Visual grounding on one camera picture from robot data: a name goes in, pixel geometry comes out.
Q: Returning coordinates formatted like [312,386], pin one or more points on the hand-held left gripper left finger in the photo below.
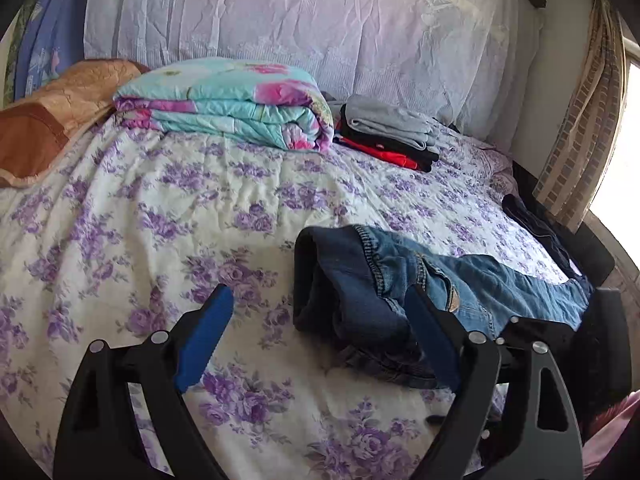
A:
[202,342]

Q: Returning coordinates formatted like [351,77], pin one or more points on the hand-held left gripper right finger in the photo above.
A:
[432,342]

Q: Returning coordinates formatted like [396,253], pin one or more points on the blue denim jeans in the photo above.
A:
[492,287]

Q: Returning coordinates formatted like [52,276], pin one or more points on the dark navy pants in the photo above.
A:
[542,230]

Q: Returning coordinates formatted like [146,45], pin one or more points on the black bed end board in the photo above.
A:
[595,252]

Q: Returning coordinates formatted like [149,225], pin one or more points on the person's pink clothing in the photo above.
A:
[607,430]

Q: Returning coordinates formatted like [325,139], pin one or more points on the purple floral bedspread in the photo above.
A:
[165,220]

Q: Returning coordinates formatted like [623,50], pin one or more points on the window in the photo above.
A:
[622,160]

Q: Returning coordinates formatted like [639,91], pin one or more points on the folded red garment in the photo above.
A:
[385,154]

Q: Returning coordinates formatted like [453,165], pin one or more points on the stack of folded clothes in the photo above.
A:
[400,150]

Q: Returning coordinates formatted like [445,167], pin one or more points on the beige checked curtain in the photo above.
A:
[582,125]

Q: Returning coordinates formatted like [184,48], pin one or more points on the folded teal floral quilt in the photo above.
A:
[225,105]

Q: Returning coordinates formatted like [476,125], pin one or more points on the orange brown quilted pillow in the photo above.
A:
[55,115]

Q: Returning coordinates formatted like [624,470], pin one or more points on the pale lavender headboard cover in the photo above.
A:
[300,20]

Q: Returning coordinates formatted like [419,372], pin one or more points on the blue patterned cloth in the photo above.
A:
[47,40]

